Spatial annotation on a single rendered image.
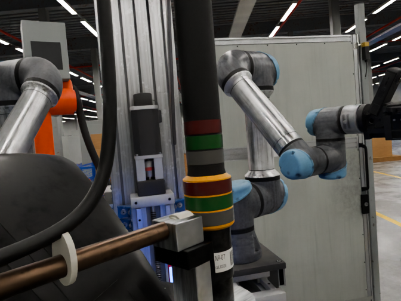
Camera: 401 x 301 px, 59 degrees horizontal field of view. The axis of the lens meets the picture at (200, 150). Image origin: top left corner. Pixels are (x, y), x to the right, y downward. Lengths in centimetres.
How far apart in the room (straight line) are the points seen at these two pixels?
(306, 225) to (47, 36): 330
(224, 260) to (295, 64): 214
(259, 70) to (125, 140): 48
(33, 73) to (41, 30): 334
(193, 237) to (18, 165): 19
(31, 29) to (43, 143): 124
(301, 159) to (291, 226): 157
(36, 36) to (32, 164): 398
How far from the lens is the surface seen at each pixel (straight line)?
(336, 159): 98
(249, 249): 109
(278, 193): 118
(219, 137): 30
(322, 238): 254
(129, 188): 119
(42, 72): 103
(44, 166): 39
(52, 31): 438
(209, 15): 32
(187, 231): 28
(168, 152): 119
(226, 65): 106
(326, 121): 98
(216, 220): 30
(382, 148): 1285
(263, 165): 115
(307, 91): 241
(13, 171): 37
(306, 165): 87
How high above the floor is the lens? 144
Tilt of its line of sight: 3 degrees down
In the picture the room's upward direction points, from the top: 5 degrees counter-clockwise
